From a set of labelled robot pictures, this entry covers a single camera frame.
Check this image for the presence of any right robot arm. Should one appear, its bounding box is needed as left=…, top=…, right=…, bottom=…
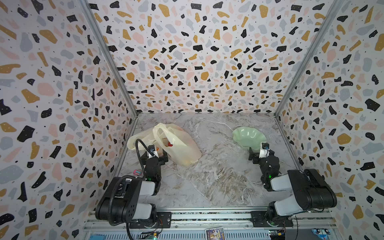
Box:
left=249, top=143, right=337, bottom=227

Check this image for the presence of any cream plastic bag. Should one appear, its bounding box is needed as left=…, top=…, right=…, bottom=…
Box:
left=127, top=123, right=202, bottom=167

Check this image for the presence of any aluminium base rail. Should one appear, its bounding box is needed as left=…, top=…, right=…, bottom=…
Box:
left=80, top=207, right=343, bottom=240

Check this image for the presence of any right corner aluminium post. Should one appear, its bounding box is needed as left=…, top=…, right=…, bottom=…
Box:
left=274, top=0, right=343, bottom=119

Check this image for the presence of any black corrugated cable conduit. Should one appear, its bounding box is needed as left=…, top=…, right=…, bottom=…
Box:
left=107, top=138, right=157, bottom=240

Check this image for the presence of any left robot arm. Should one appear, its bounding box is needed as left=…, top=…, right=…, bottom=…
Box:
left=95, top=145, right=168, bottom=229

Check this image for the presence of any green scalloped bowl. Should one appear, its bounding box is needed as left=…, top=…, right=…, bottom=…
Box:
left=233, top=127, right=267, bottom=152

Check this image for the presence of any corner aluminium post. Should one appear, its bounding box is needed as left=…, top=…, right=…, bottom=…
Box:
left=274, top=0, right=343, bottom=119
left=79, top=0, right=138, bottom=118

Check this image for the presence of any left corner aluminium post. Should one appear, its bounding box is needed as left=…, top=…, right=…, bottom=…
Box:
left=79, top=0, right=138, bottom=118

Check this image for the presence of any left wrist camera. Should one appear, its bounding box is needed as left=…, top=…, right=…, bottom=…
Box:
left=148, top=145, right=160, bottom=158

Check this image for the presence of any colourful card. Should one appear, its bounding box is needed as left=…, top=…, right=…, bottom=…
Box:
left=205, top=227, right=226, bottom=240

